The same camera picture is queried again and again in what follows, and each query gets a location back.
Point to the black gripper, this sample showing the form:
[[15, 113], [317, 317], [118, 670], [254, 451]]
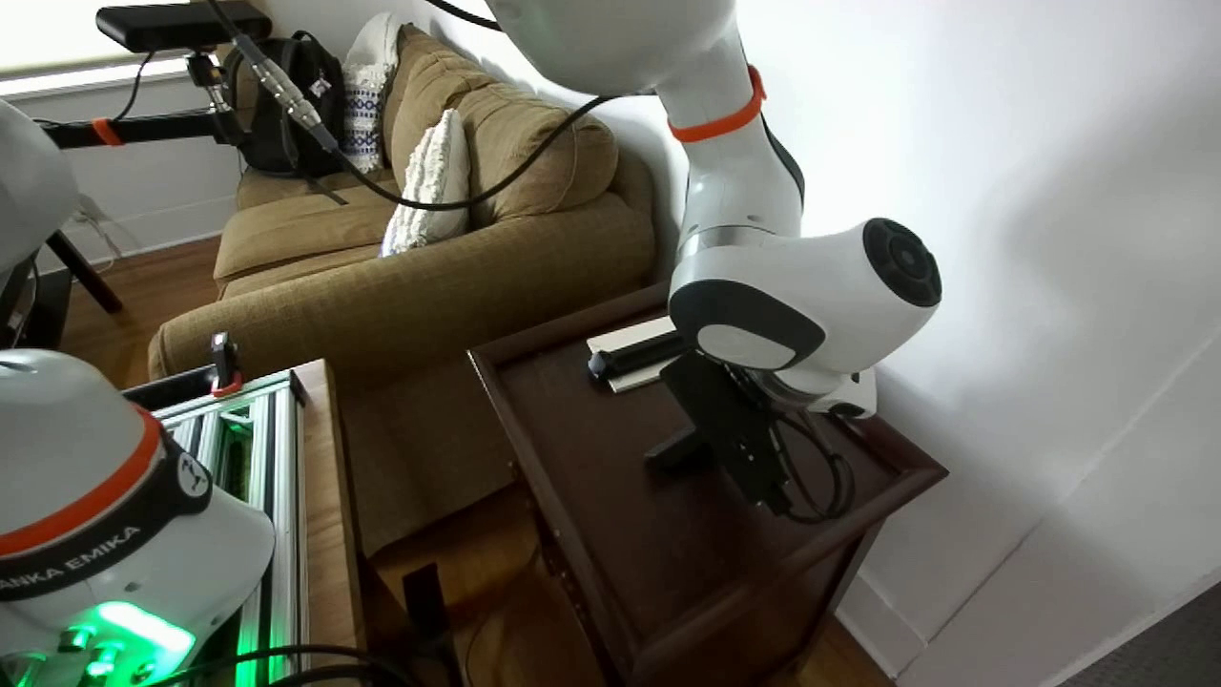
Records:
[[739, 433]]

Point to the grey remote control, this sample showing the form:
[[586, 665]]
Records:
[[674, 451]]

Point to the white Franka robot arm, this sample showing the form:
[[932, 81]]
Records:
[[764, 292]]

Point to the black remote control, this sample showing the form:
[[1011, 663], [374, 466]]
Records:
[[632, 357]]

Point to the dark wooden side table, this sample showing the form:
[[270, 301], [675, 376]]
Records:
[[660, 558]]

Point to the tan fabric sofa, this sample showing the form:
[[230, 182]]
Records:
[[384, 306]]

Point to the white throw pillow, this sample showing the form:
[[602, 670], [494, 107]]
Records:
[[432, 179]]

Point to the wooden robot cart top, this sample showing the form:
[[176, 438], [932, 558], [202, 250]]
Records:
[[331, 535]]

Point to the striped patterned pillow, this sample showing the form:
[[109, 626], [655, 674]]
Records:
[[369, 116]]

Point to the black backpack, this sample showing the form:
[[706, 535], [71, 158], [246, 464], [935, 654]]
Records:
[[289, 120]]

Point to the black stand bar orange tape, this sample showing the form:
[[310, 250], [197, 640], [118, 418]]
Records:
[[137, 129]]

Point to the black low side table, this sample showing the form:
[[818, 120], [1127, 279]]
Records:
[[79, 273]]

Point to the aluminium profile robot frame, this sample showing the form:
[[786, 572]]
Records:
[[262, 473]]

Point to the black camera on stand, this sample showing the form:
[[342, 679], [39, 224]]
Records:
[[164, 25]]

